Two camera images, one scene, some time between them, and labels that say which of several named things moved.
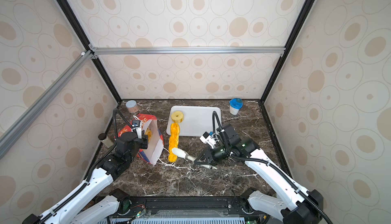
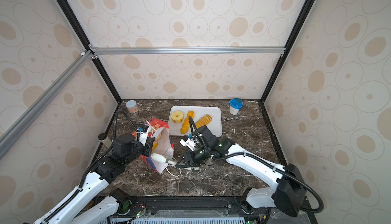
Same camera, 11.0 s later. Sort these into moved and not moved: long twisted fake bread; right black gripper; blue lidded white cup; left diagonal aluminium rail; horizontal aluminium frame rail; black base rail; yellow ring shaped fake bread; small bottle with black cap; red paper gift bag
Moved: right black gripper; red paper gift bag; long twisted fake bread
Not moved: left diagonal aluminium rail; black base rail; blue lidded white cup; small bottle with black cap; horizontal aluminium frame rail; yellow ring shaped fake bread
